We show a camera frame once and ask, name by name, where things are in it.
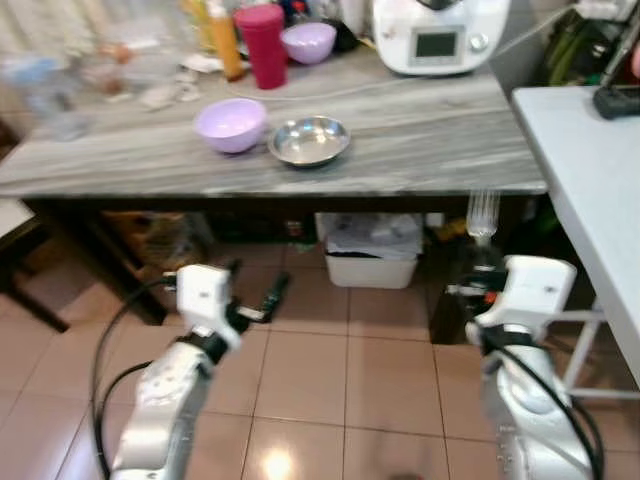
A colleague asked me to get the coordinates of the green bag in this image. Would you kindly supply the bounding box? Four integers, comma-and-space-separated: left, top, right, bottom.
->
543, 8, 613, 88

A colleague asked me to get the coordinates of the orange sauce bottle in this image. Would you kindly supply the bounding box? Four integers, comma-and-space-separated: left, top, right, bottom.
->
204, 0, 247, 83

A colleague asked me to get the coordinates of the brown woven basket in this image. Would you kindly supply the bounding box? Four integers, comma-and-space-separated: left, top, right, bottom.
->
98, 210, 213, 275

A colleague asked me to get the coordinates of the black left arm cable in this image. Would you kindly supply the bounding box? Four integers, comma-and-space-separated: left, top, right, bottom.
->
89, 276, 183, 477

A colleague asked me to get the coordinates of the white kitchen cooking machine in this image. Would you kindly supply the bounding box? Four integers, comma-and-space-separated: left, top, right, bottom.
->
372, 0, 512, 78

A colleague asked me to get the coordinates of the white plastic storage bin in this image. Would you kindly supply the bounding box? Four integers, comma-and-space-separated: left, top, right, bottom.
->
316, 211, 425, 290

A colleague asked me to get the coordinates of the stainless steel bowl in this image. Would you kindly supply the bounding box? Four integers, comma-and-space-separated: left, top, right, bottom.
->
267, 115, 353, 169

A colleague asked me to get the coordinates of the red plastic tumbler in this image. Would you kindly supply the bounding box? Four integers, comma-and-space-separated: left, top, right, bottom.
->
234, 3, 290, 91

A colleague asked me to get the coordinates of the lilac plastic bowl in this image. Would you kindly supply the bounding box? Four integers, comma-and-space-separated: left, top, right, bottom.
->
194, 97, 269, 155
280, 21, 339, 66

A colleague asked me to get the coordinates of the black flat device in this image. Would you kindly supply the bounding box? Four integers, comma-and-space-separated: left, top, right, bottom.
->
592, 84, 640, 122

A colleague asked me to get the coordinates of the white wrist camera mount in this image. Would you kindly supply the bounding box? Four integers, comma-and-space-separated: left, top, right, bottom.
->
175, 264, 238, 338
470, 255, 580, 339

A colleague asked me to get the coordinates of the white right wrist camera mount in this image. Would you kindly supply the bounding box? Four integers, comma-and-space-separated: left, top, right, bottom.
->
470, 255, 580, 339

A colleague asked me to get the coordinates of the dark wooden chair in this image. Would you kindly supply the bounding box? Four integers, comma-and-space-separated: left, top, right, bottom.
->
0, 198, 73, 335

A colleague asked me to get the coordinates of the white metal table frame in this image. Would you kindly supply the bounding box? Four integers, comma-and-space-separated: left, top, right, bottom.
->
558, 304, 640, 403

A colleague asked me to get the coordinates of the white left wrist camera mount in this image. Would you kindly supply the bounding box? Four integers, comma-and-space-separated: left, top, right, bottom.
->
175, 264, 238, 338

